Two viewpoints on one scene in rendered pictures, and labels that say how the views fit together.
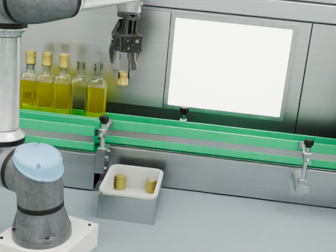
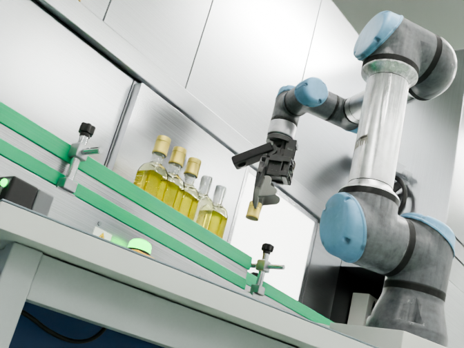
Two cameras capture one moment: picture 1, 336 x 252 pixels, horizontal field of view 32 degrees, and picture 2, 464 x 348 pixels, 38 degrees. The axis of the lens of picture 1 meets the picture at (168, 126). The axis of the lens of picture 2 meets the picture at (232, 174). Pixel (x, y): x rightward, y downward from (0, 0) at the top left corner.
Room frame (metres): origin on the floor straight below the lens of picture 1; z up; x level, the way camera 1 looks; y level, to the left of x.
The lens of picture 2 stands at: (0.85, 1.53, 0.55)
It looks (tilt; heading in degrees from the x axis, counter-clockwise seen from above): 21 degrees up; 308
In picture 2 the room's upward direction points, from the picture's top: 15 degrees clockwise
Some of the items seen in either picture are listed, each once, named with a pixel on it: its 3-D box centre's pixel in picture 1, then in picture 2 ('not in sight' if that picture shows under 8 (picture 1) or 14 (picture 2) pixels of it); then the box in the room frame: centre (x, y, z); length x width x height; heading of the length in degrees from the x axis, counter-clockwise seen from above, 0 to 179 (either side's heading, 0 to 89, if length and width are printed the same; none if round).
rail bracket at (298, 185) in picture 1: (302, 170); not in sight; (1.71, -0.44, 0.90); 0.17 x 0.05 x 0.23; 176
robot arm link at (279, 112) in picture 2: not in sight; (288, 107); (1.80, 0.16, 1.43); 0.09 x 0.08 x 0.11; 148
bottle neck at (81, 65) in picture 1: (81, 68); (204, 186); (1.89, 0.31, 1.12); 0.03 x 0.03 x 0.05
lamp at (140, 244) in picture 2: not in sight; (139, 247); (1.72, 0.63, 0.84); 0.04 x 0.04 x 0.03
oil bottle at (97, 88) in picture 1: (96, 108); (206, 243); (1.88, 0.25, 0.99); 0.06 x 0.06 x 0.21; 85
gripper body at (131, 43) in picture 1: (128, 32); (277, 159); (1.80, 0.15, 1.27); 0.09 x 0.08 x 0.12; 21
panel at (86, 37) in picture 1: (161, 60); (226, 214); (2.01, 0.04, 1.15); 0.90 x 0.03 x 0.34; 86
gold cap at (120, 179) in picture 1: (120, 181); not in sight; (1.73, 0.14, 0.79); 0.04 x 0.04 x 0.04
